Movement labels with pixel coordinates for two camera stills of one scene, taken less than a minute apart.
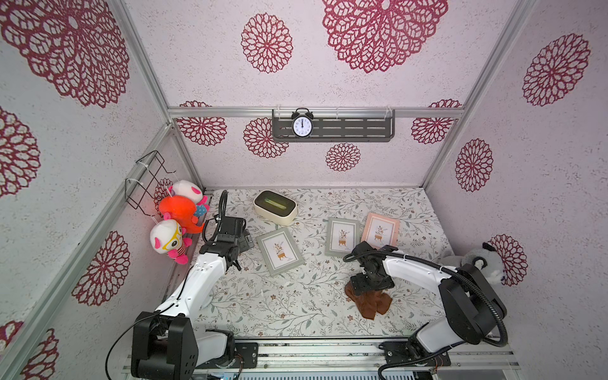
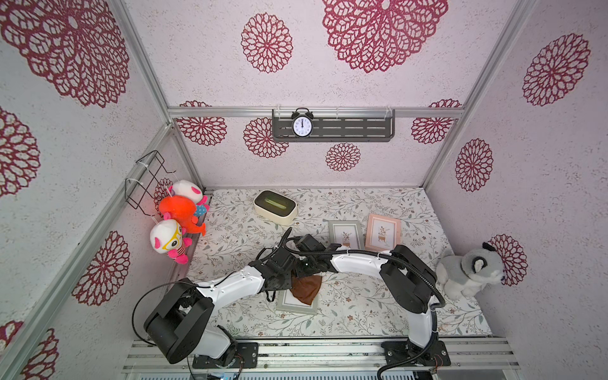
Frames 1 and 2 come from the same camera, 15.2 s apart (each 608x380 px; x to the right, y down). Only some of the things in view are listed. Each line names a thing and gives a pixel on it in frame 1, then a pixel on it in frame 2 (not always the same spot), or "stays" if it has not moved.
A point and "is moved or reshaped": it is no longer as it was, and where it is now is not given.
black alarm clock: [302, 123] stays
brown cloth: [370, 302] → [305, 288]
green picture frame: [279, 250] is moved or reshaped
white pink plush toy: [186, 188] stays
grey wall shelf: [338, 126] stays
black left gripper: [246, 241] → [288, 278]
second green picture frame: [342, 237] stays
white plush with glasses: [166, 237] stays
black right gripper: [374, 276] → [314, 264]
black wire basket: [145, 176] stays
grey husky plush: [487, 259] stays
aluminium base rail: [341, 355] stays
